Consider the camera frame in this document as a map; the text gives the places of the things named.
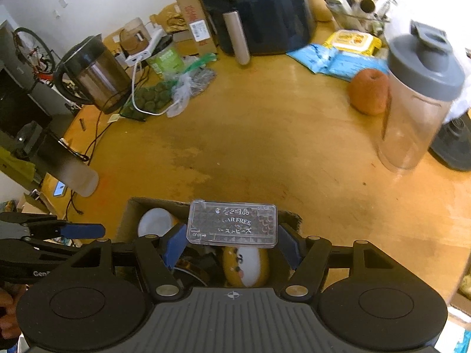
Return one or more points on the white power bank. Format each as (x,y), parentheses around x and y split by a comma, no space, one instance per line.
(141,57)

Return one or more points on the black round appliance base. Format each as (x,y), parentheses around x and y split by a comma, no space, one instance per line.
(452,143)

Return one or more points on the metal cup with utensils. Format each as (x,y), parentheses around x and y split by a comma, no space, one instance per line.
(360,7)

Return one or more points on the green net bag of discs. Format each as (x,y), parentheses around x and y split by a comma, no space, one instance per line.
(151,97)

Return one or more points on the person's left hand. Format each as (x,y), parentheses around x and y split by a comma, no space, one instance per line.
(9,298)

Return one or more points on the green labelled canister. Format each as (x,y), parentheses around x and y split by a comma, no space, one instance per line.
(167,60)

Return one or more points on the steel electric kettle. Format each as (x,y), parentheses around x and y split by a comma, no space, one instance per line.
(99,77)

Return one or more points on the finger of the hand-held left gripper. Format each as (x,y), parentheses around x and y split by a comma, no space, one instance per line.
(82,231)

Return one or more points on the clear plastic bag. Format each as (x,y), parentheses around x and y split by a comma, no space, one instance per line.
(182,92)
(460,108)

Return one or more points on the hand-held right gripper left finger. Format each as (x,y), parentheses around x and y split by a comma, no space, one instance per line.
(176,244)

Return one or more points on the yellow wet wipes pack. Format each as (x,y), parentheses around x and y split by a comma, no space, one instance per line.
(351,42)

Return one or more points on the black air fryer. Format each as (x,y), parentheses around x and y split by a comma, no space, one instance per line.
(265,14)

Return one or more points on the tall brown carton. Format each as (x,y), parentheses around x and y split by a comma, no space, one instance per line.
(187,11)

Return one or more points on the brown cardboard pile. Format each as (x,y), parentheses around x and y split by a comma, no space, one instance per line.
(169,18)

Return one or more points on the dark furniture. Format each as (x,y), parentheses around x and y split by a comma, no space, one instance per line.
(22,106)

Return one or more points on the clear plastic case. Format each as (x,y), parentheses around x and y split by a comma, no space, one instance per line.
(231,224)

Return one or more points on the small brown cardboard box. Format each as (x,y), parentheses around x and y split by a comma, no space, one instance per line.
(134,36)

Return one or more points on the green plastic bag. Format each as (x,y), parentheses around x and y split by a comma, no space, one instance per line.
(202,60)

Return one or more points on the white plastic cup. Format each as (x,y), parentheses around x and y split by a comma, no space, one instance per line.
(156,222)

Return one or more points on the small paper label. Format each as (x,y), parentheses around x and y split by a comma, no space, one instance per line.
(114,118)

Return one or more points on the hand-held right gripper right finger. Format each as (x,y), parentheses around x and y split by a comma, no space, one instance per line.
(290,246)

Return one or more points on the bicycle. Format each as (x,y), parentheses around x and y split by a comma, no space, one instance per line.
(33,49)

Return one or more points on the blue plastic packet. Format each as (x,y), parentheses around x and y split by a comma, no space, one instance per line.
(353,67)
(312,59)

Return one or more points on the clear shaker bottle grey lid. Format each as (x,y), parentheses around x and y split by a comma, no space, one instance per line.
(408,125)

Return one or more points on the frosted plastic bottle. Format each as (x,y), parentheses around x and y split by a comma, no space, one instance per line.
(73,172)

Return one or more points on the orange brown fruit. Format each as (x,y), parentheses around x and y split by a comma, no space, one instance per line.
(368,92)

